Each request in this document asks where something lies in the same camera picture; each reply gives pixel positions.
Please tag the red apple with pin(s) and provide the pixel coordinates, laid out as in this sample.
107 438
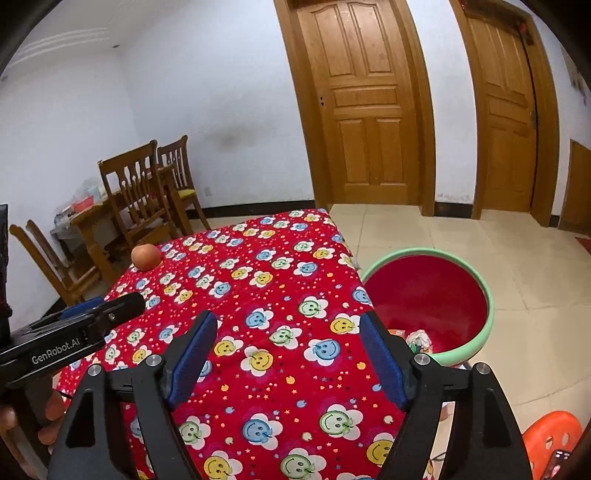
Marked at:
146 257

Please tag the red smiley flower tablecloth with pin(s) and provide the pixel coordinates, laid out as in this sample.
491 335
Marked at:
277 295

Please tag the clutter pile on dining table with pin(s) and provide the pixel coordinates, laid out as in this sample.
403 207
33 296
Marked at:
83 201

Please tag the yellow chair cushion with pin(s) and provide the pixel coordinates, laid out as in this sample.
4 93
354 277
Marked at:
187 193

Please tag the wooden dining chair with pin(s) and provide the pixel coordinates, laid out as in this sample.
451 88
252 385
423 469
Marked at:
134 194
41 263
178 170

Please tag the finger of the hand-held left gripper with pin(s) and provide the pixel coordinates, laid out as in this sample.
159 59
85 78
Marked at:
122 308
83 308

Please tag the white tissue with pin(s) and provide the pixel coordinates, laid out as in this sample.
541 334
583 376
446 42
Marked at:
420 339

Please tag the wooden dining table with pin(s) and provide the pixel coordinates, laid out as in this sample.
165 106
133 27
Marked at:
92 217

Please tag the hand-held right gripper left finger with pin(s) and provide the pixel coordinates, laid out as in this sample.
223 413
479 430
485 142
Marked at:
191 364

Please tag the red bin with green rim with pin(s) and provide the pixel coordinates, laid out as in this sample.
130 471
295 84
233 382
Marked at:
425 295

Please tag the smartphone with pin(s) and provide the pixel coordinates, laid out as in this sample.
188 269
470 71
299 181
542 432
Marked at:
556 463

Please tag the red door ornament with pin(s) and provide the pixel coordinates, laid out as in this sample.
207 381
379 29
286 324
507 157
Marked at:
523 31

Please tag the small wooden cabinet door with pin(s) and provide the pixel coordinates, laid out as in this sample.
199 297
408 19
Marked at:
577 184

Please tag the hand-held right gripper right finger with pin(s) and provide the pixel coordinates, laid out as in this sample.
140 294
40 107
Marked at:
385 364

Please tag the person's left hand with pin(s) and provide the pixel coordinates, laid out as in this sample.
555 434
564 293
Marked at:
53 406

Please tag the beige wall panel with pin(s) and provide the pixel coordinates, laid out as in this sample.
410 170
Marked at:
577 78

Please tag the red door mat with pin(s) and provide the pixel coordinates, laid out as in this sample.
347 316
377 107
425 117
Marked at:
584 242

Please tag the orange plastic stool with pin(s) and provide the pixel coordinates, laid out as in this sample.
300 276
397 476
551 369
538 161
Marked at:
549 434

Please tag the wooden panel door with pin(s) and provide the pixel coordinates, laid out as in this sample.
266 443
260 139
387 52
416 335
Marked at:
364 92

